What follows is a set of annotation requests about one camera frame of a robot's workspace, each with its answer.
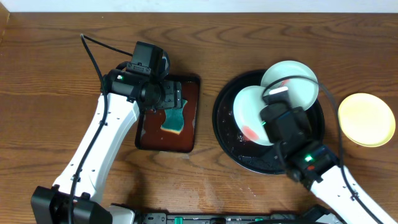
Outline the light green plate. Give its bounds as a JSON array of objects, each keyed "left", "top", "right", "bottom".
[
  {"left": 233, "top": 85, "right": 272, "bottom": 146},
  {"left": 261, "top": 60, "right": 318, "bottom": 110}
]

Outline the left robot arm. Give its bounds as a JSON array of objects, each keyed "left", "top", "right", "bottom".
[{"left": 30, "top": 69, "right": 182, "bottom": 223}]

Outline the yellow plate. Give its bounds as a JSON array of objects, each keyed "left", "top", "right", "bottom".
[{"left": 338, "top": 93, "right": 396, "bottom": 147}]

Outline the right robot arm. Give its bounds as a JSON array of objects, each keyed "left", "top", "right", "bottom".
[{"left": 260, "top": 102, "right": 395, "bottom": 223}]

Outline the green yellow sponge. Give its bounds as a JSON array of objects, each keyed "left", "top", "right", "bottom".
[{"left": 160, "top": 100, "right": 187, "bottom": 134}]

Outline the round black tray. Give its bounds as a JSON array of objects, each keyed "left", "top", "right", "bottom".
[{"left": 213, "top": 70, "right": 325, "bottom": 175}]

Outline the rectangular brown water tray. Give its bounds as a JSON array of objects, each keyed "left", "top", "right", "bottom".
[{"left": 135, "top": 73, "right": 201, "bottom": 153}]

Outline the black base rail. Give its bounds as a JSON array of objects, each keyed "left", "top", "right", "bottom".
[{"left": 108, "top": 203, "right": 336, "bottom": 224}]

